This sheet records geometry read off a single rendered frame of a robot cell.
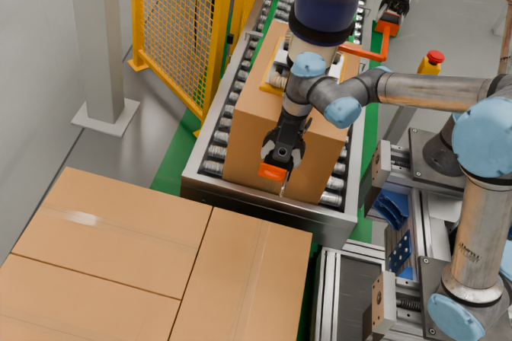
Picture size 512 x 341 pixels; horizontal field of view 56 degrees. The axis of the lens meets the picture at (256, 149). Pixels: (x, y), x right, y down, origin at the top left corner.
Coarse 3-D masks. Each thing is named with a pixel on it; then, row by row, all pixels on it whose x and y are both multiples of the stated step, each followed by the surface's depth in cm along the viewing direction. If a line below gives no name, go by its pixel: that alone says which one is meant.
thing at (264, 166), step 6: (270, 150) 136; (270, 156) 135; (264, 162) 133; (270, 162) 133; (276, 162) 133; (282, 162) 134; (288, 162) 134; (264, 168) 133; (270, 168) 133; (276, 168) 132; (282, 168) 132; (258, 174) 136; (264, 174) 135; (282, 180) 135
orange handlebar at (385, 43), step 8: (384, 32) 189; (384, 40) 185; (344, 48) 178; (352, 48) 178; (384, 48) 181; (368, 56) 178; (376, 56) 177; (384, 56) 178; (272, 176) 132; (280, 176) 133
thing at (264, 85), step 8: (280, 40) 195; (280, 48) 191; (272, 56) 187; (272, 64) 183; (264, 72) 181; (280, 72) 179; (288, 72) 181; (264, 80) 177; (264, 88) 175; (272, 88) 175
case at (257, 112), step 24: (288, 24) 207; (264, 48) 193; (360, 48) 204; (240, 96) 172; (264, 96) 174; (240, 120) 170; (264, 120) 167; (312, 120) 169; (240, 144) 179; (312, 144) 170; (336, 144) 167; (240, 168) 189; (312, 168) 178; (288, 192) 191; (312, 192) 188
